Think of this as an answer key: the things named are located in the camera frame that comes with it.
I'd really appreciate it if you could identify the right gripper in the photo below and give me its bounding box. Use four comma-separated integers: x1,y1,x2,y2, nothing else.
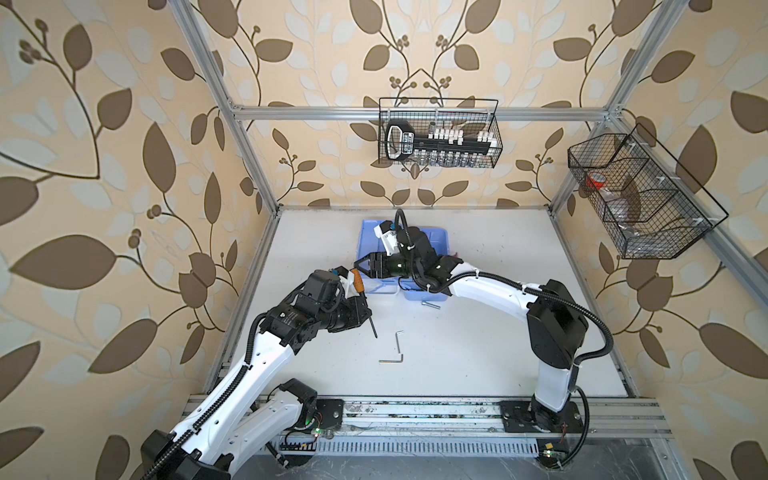
354,252,422,280

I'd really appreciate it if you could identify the white and blue tool box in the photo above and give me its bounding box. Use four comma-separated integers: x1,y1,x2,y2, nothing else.
354,220,449,303

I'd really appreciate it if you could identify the small hex key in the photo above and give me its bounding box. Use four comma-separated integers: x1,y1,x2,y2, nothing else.
395,331,404,361

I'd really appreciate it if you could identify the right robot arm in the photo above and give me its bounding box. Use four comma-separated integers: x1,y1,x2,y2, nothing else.
354,227,614,432

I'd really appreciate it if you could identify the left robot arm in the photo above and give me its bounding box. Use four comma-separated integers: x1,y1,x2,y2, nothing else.
141,267,372,479

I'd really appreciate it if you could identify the black socket set holder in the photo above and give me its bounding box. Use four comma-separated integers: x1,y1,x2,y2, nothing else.
379,119,503,166

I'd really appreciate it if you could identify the back wire basket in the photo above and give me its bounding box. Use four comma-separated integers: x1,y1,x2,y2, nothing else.
378,96,503,169

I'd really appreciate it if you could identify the wire basket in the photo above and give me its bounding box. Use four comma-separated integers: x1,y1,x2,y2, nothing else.
568,124,728,260
378,96,503,169

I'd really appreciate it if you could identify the aluminium frame bar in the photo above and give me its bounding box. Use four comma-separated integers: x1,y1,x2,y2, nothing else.
233,105,610,124

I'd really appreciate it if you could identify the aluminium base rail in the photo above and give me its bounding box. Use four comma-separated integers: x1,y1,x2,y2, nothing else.
307,395,672,439

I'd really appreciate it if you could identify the right wire basket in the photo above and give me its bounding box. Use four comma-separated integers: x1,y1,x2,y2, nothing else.
568,124,728,260

